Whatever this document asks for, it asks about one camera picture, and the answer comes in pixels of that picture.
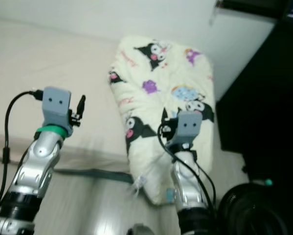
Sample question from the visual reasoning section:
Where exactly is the cream cartoon print blanket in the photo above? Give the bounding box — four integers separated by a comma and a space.
108, 34, 216, 206

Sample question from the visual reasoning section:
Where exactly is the cream bed mattress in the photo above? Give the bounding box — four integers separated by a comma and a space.
0, 17, 139, 172

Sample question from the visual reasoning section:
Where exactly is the black bedside table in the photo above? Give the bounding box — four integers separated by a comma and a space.
215, 0, 293, 153

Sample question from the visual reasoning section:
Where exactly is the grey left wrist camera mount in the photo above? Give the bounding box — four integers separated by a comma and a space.
41, 87, 72, 137

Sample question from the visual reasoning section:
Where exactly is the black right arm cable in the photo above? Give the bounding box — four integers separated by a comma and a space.
156, 122, 218, 209

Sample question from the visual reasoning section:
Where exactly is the dark teal bed frame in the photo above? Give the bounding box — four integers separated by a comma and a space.
56, 168, 137, 186

